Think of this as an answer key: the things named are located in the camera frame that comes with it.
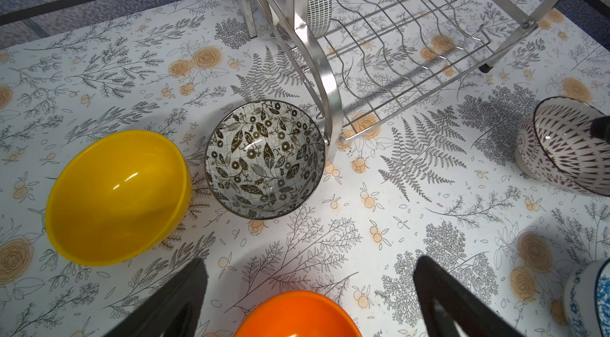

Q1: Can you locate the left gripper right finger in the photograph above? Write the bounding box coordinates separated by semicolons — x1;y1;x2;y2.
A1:
413;255;521;336

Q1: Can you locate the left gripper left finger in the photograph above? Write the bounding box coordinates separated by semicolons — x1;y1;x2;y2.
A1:
107;258;208;337

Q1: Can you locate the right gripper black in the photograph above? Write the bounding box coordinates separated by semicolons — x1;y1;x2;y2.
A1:
589;116;610;144

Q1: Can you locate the white brown dotted bowl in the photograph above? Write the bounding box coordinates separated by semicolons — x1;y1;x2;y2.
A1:
515;96;609;197

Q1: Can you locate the blue white floral bowl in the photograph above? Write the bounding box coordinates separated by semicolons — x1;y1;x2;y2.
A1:
564;259;609;336

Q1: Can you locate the stainless steel dish rack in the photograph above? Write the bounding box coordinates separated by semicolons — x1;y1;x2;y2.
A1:
240;0;559;154

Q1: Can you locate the orange plastic bowl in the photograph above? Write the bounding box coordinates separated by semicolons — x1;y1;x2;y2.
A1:
235;290;361;336

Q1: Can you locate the floral table mat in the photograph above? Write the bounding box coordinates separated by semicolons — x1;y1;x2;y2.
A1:
1;0;609;336

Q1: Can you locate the yellow plastic bowl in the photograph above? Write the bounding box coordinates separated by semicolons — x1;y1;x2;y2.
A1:
45;130;192;266

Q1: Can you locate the black white leaf bowl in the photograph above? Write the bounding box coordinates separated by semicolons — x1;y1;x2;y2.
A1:
204;100;326;220

